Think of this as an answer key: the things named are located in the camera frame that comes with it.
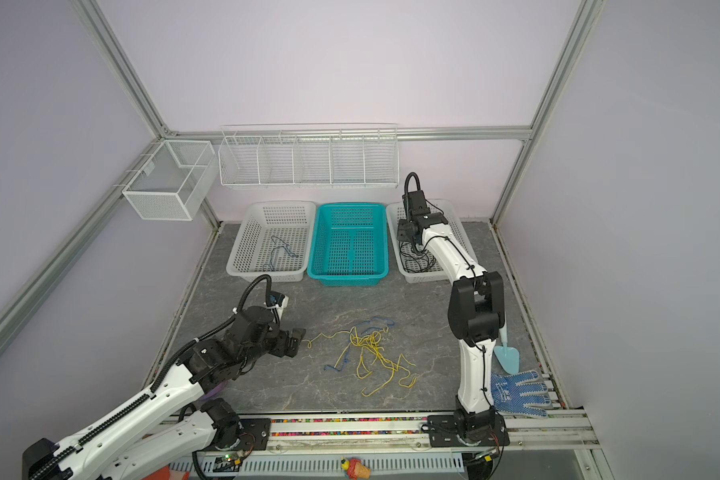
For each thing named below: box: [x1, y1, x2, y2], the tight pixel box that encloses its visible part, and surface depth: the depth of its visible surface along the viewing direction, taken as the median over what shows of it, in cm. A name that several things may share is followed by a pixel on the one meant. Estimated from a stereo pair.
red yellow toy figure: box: [340, 457, 371, 480], surface depth 68 cm
